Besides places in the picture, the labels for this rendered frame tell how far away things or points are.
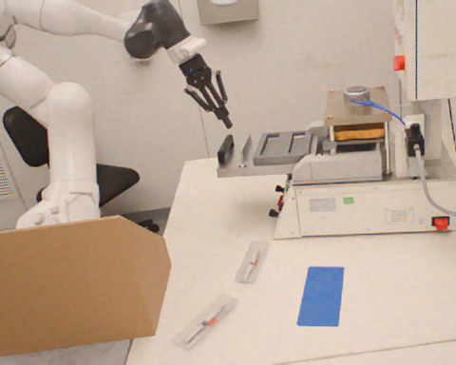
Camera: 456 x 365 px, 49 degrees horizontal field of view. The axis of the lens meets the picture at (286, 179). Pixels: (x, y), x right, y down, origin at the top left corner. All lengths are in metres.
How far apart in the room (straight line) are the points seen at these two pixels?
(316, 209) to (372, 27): 1.69
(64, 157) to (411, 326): 0.93
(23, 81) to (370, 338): 1.05
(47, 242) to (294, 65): 2.03
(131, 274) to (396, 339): 0.60
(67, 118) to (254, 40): 1.71
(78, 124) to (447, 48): 0.93
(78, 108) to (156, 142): 1.79
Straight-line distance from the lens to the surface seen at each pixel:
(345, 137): 1.40
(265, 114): 2.98
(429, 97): 1.32
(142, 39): 1.47
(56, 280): 1.22
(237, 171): 1.47
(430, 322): 1.20
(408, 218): 1.45
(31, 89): 1.44
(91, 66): 3.03
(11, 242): 1.20
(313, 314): 1.22
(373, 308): 1.23
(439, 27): 1.28
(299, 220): 1.45
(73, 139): 1.35
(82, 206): 1.31
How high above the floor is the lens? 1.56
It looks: 26 degrees down
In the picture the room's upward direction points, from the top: 7 degrees counter-clockwise
